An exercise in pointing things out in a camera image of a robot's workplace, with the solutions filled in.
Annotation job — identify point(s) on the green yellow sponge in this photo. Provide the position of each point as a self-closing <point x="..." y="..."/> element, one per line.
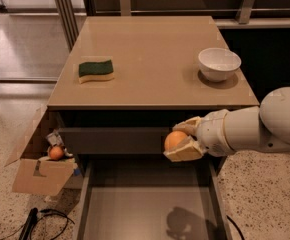
<point x="95" y="71"/>

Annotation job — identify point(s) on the white ceramic bowl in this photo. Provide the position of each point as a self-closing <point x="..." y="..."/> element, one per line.
<point x="218" y="64"/>

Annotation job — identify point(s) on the orange fruit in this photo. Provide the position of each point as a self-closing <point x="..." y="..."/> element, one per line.
<point x="56" y="153"/>
<point x="173" y="139"/>

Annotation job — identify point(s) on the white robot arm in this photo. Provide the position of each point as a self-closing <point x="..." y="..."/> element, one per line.
<point x="264" y="128"/>

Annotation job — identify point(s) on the cardboard box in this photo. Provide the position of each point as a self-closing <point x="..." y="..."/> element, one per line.
<point x="36" y="173"/>

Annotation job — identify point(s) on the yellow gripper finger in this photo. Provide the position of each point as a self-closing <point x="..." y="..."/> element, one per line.
<point x="186" y="150"/>
<point x="189" y="126"/>

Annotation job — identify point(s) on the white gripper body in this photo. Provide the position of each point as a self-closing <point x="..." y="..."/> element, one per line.
<point x="212" y="133"/>

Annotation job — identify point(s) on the crumpled wrapper in box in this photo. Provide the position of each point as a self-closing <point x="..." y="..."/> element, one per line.
<point x="54" y="139"/>

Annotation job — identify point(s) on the open grey middle drawer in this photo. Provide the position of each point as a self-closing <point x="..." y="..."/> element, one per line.
<point x="151" y="200"/>

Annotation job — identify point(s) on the grey top drawer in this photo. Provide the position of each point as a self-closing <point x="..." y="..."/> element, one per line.
<point x="114" y="140"/>

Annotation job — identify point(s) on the grey drawer cabinet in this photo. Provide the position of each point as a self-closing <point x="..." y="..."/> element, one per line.
<point x="156" y="81"/>

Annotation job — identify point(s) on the orange fruit in box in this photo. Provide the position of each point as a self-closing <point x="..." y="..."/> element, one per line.
<point x="56" y="153"/>

